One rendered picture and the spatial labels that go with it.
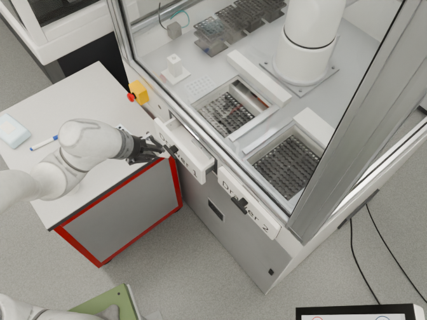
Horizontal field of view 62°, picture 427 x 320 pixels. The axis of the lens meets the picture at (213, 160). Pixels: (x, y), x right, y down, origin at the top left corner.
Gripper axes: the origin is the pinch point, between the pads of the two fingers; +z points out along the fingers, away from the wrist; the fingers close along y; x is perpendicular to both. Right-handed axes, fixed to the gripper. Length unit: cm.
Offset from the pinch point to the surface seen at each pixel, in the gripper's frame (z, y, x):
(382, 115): -44, 47, -52
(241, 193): 7.4, 8.9, -29.1
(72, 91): 9, -16, 62
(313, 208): -13, 25, -51
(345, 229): 120, 9, -58
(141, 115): 18.9, -2.5, 31.2
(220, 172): 7.7, 8.7, -18.6
